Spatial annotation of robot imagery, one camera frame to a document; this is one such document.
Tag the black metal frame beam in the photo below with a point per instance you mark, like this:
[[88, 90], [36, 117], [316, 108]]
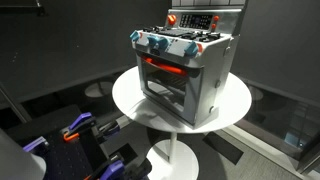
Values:
[[13, 103]]

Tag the white round pedestal table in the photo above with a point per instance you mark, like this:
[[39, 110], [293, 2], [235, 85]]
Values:
[[233, 100]]

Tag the black and purple clamp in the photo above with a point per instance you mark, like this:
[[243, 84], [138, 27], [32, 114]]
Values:
[[116, 168], [109, 128]]

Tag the purple clamp with orange tip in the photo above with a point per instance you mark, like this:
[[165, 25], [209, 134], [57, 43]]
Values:
[[80, 121]]

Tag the grey oven door with window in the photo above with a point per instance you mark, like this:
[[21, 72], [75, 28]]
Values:
[[193, 96]]

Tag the grey toy stove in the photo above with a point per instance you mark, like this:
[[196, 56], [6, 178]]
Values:
[[213, 66]]

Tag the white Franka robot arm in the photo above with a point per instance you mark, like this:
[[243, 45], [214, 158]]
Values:
[[16, 160]]

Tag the small orange stove button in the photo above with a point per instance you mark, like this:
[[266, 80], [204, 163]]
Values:
[[216, 18], [213, 26]]

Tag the black perforated mounting board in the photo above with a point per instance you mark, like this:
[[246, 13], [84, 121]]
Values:
[[66, 156]]

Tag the black stove keypad panel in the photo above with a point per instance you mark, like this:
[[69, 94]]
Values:
[[196, 21]]

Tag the blue stove knob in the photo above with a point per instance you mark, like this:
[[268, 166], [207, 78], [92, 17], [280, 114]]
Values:
[[191, 49], [163, 43], [134, 35], [152, 40]]

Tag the orange round stove dial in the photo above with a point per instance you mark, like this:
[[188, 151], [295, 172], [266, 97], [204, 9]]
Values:
[[172, 19]]

